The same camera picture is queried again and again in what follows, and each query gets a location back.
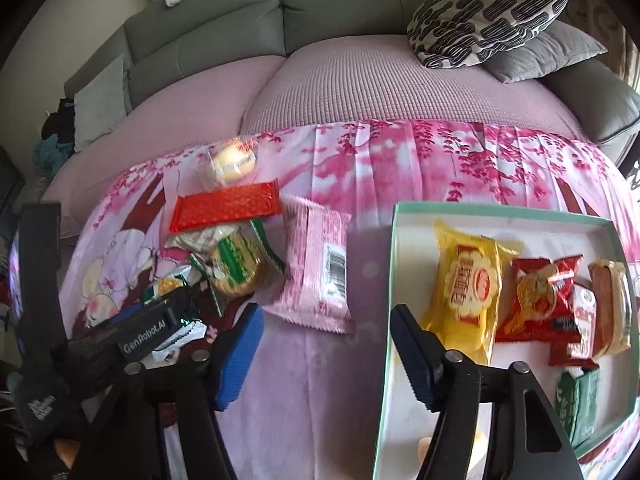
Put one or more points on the long red patterned packet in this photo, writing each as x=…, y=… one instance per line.
x=225, y=207

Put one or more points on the black and white patterned pillow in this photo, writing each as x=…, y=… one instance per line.
x=490, y=10

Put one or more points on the grey sofa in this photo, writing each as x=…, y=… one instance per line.
x=210, y=25

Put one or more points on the bright red small packet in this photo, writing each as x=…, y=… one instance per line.
x=537, y=295

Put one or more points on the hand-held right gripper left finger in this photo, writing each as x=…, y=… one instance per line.
x=240, y=360

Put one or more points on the pink snack packet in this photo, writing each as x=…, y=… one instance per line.
x=315, y=270

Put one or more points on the green snack packet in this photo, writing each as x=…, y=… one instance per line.
x=582, y=405

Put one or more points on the pale yellow jelly cup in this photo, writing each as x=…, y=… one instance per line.
x=424, y=447

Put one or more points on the yellow snack packet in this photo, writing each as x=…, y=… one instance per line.
x=465, y=290

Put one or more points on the mauve waffle sofa cover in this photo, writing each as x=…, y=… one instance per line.
x=350, y=80

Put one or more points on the white cushion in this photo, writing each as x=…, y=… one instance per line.
x=100, y=105

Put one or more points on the steamed cake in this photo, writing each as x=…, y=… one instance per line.
x=230, y=162

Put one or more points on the teal cardboard box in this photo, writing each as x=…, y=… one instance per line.
x=415, y=265

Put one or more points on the dark red small packet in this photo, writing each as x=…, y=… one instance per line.
x=582, y=310

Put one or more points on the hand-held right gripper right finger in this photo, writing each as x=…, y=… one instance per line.
x=415, y=355

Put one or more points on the teal cloth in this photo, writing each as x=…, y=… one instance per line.
x=50, y=155

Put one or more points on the black printed cloth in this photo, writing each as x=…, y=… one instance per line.
x=37, y=405

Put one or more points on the pink printed blanket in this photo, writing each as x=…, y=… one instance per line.
x=400, y=160

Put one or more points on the grey pillow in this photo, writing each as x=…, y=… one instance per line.
x=550, y=55

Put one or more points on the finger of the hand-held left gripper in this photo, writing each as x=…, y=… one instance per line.
x=125, y=316
x=175, y=297

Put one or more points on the round cookie green-label packet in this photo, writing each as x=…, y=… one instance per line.
x=235, y=262

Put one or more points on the beige orange-print cake packet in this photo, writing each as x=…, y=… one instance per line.
x=610, y=305

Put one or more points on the dark clothes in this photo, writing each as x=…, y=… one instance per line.
x=57, y=120

